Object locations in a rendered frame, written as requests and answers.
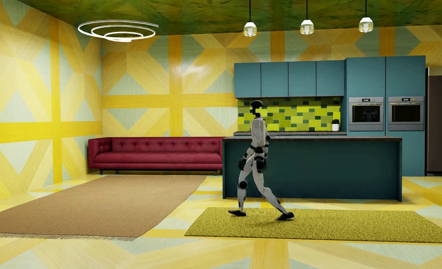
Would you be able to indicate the red tufted sofa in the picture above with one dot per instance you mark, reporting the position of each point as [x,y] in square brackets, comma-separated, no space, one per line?
[157,155]

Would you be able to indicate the white humanoid robot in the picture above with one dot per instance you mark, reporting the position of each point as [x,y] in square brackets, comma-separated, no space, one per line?
[258,136]

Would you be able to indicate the dark kitchen counter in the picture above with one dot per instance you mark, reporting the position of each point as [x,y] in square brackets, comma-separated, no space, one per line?
[303,133]

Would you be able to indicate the teal kitchen island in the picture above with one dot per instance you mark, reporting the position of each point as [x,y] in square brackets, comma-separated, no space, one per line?
[318,168]

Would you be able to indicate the glass pendant lamp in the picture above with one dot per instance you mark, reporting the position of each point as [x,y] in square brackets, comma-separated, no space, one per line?
[306,27]
[250,29]
[365,24]

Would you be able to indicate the small potted plant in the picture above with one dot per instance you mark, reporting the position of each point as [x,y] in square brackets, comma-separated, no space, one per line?
[335,124]

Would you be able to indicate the brown woven rug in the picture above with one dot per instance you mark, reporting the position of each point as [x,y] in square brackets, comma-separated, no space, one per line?
[101,205]

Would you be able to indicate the stainless built-in oven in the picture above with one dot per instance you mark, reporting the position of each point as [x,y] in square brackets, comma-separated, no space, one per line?
[365,113]
[405,113]

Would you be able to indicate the olive green shag rug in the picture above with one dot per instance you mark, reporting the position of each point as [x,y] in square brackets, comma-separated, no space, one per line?
[336,226]

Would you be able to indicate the teal tall oven cabinet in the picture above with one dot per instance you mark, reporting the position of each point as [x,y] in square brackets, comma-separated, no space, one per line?
[385,78]

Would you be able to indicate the teal wall cabinets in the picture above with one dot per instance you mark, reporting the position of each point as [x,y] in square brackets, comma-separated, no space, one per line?
[289,79]

